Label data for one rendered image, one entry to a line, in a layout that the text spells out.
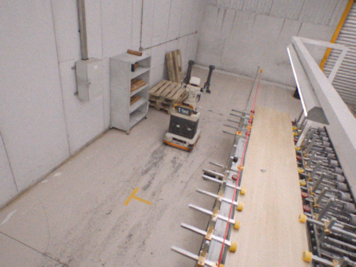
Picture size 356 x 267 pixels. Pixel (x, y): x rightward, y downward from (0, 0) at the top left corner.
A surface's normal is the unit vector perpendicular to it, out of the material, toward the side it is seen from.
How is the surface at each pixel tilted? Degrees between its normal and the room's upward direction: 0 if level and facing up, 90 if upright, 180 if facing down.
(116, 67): 90
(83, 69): 90
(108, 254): 0
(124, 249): 0
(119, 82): 90
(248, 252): 0
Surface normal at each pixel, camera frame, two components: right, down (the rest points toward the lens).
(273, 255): 0.14, -0.85
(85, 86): -0.34, 0.45
